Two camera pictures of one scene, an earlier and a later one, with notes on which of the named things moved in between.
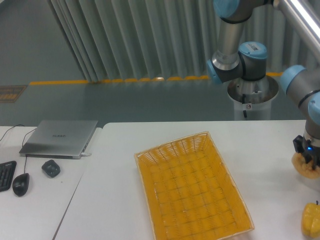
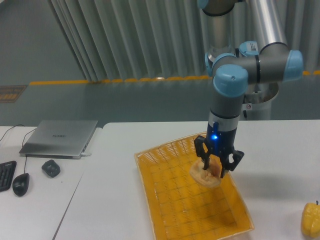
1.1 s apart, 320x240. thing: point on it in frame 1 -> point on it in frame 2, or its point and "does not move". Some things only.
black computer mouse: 20,184 does not move
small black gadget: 51,168 does not move
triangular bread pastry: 304,168 -> 210,177
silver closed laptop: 59,138 does not move
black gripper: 315,150 -> 220,142
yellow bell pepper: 310,219 does not move
